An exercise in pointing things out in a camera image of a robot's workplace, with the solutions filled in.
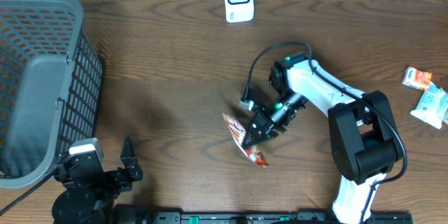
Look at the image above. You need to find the orange chocolate bar wrapper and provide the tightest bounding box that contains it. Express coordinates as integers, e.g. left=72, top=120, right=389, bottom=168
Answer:
left=223, top=113, right=269, bottom=168

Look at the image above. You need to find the small orange snack packet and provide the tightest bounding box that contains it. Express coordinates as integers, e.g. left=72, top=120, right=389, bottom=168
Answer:
left=402, top=66, right=433, bottom=90

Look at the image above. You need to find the mint green tissue pack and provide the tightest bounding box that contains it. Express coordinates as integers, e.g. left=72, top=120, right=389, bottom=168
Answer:
left=410, top=82, right=447, bottom=130

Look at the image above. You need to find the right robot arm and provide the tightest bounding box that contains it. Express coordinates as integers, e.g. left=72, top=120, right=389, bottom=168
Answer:
left=239, top=52, right=407, bottom=223

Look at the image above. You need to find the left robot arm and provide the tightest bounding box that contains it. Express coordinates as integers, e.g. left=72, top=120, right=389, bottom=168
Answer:
left=52, top=137, right=143, bottom=223

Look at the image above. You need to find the grey plastic basket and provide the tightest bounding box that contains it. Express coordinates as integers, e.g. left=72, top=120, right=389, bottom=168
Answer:
left=1, top=0, right=104, bottom=189

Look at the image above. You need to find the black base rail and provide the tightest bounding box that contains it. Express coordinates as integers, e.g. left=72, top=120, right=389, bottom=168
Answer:
left=113, top=203, right=414, bottom=224

